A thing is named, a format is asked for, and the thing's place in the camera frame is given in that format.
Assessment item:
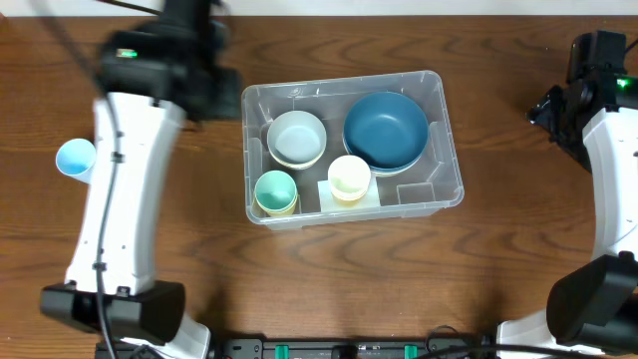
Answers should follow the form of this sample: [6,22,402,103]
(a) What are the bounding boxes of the small white bowl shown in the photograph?
[273,157,321,171]

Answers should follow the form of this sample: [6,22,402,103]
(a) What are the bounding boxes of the small grey bowl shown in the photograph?
[266,111,327,164]

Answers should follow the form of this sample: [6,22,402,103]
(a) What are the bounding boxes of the green cup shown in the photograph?
[254,171,298,198]

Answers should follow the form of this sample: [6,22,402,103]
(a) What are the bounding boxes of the light blue cup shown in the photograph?
[55,139,97,183]

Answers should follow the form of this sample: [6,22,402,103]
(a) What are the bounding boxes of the yellow cup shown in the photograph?
[334,197,362,207]
[255,195,298,216]

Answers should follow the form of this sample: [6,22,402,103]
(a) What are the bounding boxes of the cream white cup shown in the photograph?
[328,155,372,193]

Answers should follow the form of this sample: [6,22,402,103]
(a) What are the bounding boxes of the pink cup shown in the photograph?
[332,192,366,203]

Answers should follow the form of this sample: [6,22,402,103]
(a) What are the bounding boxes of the dark blue bowl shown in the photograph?
[342,92,429,170]
[366,155,423,178]

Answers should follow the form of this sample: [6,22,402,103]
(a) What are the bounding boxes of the yellow cup front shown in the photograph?
[334,197,362,207]

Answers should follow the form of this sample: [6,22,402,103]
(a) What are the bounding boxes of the beige bowl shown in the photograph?
[371,169,407,178]

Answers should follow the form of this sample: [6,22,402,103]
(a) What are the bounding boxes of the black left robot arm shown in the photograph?
[40,23,240,358]

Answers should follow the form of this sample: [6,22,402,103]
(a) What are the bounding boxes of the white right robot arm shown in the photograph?
[495,73,637,358]

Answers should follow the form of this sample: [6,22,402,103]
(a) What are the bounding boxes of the clear plastic storage bin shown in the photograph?
[241,71,465,229]

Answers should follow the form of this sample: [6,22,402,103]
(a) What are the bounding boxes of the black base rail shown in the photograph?
[94,336,499,359]

